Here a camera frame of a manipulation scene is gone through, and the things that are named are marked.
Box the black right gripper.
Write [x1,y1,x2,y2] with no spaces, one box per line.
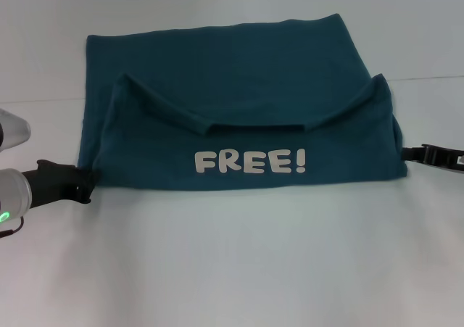
[402,143,464,172]

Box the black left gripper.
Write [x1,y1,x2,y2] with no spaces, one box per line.
[20,159,102,209]

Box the teal blue shirt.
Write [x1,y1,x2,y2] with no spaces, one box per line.
[74,13,410,192]

